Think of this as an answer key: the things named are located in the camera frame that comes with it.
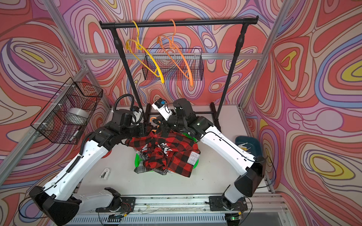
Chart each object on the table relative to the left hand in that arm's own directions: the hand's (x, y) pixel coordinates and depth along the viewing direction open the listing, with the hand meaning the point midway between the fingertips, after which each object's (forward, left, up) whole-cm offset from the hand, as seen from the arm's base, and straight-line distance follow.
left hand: (151, 127), depth 73 cm
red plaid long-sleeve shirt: (-9, -7, -7) cm, 14 cm away
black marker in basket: (-4, +40, -2) cm, 40 cm away
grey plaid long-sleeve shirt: (-15, +6, -16) cm, 23 cm away
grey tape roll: (+3, +38, +5) cm, 38 cm away
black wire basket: (-2, +47, +7) cm, 47 cm away
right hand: (-2, -4, +6) cm, 7 cm away
